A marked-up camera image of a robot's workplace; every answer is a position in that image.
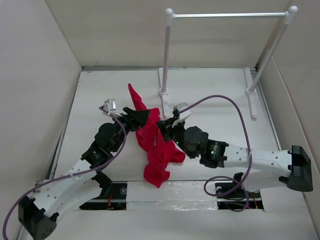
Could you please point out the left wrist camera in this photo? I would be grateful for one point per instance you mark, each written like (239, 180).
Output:
(109, 105)

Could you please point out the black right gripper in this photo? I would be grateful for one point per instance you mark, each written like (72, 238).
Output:
(166, 128)

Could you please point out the white clothes rack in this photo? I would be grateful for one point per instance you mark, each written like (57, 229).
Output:
(251, 82)

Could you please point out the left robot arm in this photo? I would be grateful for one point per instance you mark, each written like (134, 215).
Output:
(40, 214)

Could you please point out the red t shirt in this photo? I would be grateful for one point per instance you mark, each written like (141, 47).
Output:
(159, 152)

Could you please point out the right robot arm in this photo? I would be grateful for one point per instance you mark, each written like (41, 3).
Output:
(291, 168)

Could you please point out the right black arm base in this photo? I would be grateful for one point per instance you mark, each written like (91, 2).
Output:
(236, 200)

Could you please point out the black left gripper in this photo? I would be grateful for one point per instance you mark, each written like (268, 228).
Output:
(135, 119)

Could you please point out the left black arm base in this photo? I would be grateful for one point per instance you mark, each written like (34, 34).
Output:
(113, 195)

